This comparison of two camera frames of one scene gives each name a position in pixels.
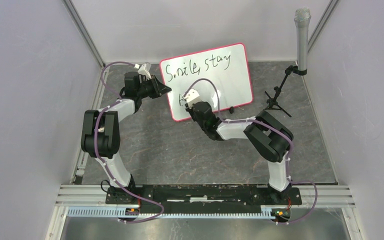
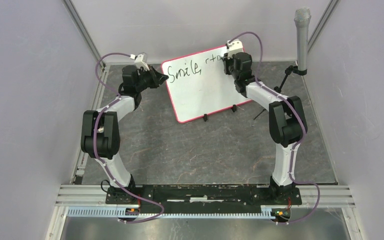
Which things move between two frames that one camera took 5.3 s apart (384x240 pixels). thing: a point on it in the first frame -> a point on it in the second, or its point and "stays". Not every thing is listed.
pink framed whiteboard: [227, 66] stays
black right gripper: [187, 107] -> [227, 61]
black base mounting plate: [207, 199] stays
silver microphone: [302, 18] stays
